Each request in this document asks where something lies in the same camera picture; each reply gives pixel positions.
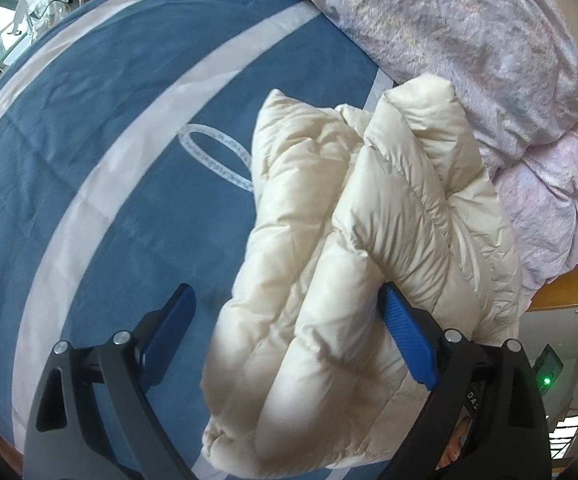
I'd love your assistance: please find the cream quilted down jacket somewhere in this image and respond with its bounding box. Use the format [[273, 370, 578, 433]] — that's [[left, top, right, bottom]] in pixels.
[[201, 74, 526, 479]]

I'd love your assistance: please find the blue white striped bed sheet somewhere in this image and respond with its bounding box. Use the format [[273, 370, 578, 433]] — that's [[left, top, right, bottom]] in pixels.
[[0, 0, 392, 479]]

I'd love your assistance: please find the lilac floral duvet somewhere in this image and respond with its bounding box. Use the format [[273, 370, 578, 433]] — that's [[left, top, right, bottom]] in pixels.
[[311, 0, 578, 292]]

